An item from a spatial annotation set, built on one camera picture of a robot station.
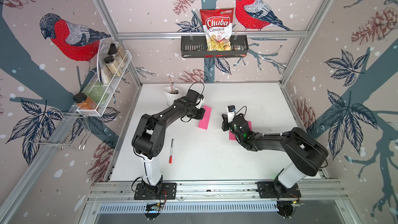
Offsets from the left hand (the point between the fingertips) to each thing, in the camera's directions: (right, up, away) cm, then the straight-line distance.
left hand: (205, 112), depth 94 cm
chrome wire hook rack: (-53, -2, -38) cm, 65 cm away
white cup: (-23, +10, +3) cm, 26 cm away
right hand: (+10, -1, -3) cm, 10 cm away
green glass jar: (-51, +13, -25) cm, 58 cm away
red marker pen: (-20, -24, -9) cm, 33 cm away
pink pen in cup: (-23, +15, +12) cm, 29 cm away
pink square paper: (-1, -6, 0) cm, 6 cm away
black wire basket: (-6, +41, +1) cm, 41 cm away
